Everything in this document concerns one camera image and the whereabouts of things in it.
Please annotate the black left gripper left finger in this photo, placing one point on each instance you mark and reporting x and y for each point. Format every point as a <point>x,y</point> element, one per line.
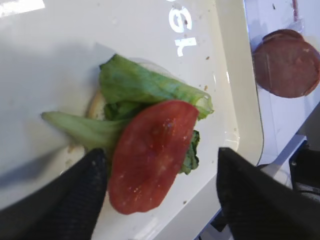
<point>65,209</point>

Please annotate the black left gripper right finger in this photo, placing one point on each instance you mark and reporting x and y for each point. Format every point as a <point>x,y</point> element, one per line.
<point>257,207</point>

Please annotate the tomato slice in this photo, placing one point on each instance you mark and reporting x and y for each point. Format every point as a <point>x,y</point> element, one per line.
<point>149,155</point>

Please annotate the lettuce leaf on bun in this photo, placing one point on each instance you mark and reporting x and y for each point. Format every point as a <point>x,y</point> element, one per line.
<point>128,88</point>

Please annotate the meat patty slices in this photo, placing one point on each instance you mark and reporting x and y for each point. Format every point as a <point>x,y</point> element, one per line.
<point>286,65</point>

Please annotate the bottom bun on tray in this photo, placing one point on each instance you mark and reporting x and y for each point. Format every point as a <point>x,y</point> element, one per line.
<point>96,105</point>

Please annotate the metal baking tray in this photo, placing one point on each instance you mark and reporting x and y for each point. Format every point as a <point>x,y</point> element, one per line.
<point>50,53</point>

